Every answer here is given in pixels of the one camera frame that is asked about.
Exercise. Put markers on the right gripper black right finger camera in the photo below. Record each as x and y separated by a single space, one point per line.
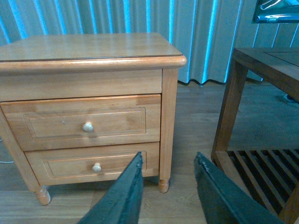
222 201

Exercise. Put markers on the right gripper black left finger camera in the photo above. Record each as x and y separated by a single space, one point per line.
122 202

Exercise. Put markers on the wooden drawer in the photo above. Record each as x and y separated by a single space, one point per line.
74 165
57 124

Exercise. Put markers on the dark wooden side table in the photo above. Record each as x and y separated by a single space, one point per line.
257 138

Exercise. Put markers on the light wooden nightstand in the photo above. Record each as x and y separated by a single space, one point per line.
50 67

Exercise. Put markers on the pale pleated curtain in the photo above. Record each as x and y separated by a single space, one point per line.
205 31

